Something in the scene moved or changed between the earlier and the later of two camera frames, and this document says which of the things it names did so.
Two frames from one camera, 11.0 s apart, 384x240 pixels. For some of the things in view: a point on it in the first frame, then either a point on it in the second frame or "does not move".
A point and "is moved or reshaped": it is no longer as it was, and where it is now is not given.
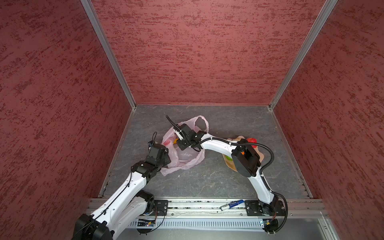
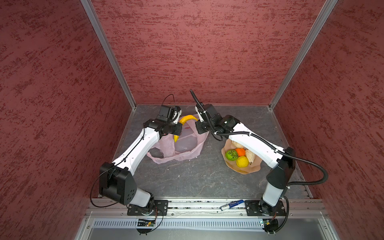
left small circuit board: [140, 223] does not move
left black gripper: [167, 160] to [179, 126]
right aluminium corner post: [324, 13] does not move
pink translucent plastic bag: [182, 159] is moved or reshaped
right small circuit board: [270, 225] does not move
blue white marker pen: [232, 204] does not move
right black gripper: [181, 145] to [201, 130]
